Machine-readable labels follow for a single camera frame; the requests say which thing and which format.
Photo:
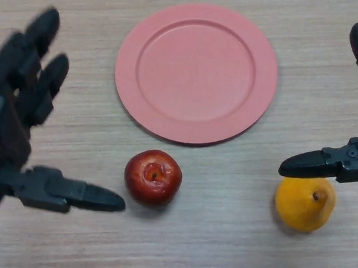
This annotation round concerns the pink round plate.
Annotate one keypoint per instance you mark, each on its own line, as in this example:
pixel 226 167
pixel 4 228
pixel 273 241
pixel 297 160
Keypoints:
pixel 196 74

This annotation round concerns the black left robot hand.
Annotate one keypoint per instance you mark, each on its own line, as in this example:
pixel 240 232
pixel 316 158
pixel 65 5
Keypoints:
pixel 9 120

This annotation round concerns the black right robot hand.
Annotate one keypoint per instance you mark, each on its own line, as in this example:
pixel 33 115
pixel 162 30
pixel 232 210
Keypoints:
pixel 319 165

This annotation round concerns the red apple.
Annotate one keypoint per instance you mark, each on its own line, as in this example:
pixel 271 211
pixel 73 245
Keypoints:
pixel 152 178

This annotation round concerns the yellow pear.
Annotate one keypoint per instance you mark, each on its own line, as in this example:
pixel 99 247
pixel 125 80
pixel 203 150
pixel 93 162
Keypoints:
pixel 300 208

